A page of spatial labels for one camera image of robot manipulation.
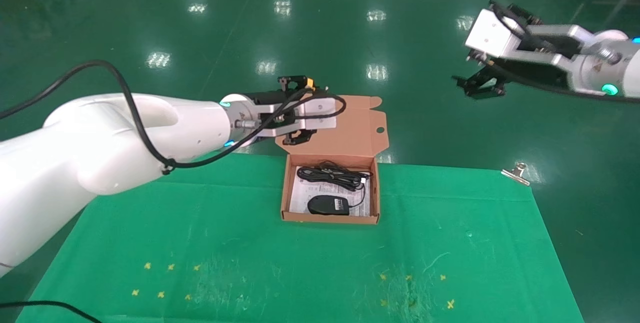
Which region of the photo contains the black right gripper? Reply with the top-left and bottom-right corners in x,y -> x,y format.
452,62 -> 572,100

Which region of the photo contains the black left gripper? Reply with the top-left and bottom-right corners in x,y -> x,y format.
244,90 -> 329,146

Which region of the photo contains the black data cable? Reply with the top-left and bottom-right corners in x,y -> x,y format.
296,161 -> 372,192

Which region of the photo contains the black wired computer mouse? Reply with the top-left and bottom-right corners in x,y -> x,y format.
307,183 -> 369,217

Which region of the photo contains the open brown cardboard box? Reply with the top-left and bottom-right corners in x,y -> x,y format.
276,94 -> 389,225

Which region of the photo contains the white printed instruction sheet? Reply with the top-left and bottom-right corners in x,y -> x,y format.
289,165 -> 372,217

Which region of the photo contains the metal binder clip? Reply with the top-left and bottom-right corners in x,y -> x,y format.
500,162 -> 530,187

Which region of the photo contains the green table mat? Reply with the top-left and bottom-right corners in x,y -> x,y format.
14,152 -> 585,323

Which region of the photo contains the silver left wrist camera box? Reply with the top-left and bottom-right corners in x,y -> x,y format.
299,97 -> 338,132

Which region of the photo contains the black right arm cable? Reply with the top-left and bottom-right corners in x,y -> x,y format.
491,0 -> 545,44

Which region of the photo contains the black loose cable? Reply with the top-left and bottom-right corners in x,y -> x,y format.
0,300 -> 104,323

